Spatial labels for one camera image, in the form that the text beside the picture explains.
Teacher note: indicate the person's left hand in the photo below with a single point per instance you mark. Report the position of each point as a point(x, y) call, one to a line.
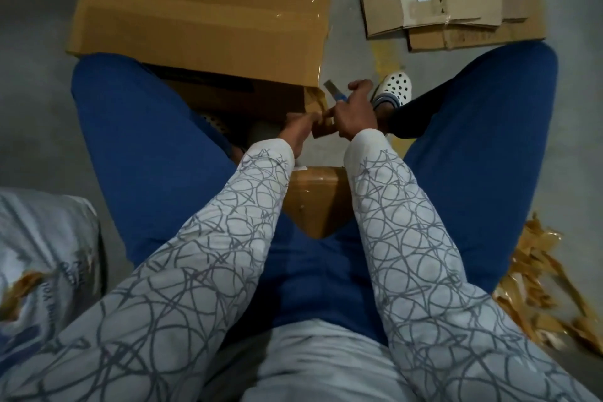
point(297, 131)

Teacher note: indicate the person's right hand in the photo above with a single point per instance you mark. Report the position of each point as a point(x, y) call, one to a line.
point(356, 114)

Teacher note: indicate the large black-label cardboard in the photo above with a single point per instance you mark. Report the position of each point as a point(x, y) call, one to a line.
point(198, 11)

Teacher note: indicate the person's right forearm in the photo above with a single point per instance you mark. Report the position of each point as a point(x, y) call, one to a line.
point(433, 284)

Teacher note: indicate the person's left forearm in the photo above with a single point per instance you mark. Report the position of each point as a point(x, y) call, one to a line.
point(170, 303)

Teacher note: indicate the person's right white clog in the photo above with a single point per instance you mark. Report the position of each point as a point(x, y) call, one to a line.
point(394, 89)

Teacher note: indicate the person's white clog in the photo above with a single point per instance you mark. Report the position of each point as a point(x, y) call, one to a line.
point(394, 89)
point(215, 124)

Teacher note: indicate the person's left white clog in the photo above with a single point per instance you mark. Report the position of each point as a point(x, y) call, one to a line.
point(215, 124)

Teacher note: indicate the person's blue trousers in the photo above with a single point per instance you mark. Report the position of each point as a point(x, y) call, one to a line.
point(141, 161)

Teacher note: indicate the person's grey shirt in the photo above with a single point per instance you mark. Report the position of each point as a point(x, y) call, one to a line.
point(311, 364)

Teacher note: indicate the crumpled brown tape scraps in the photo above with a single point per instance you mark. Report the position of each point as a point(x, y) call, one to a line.
point(546, 293)

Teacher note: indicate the brown plastic-wrapped stool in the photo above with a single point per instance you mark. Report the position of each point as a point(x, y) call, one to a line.
point(320, 199)

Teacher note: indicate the white woven sack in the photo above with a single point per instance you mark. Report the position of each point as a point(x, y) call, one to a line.
point(42, 265)

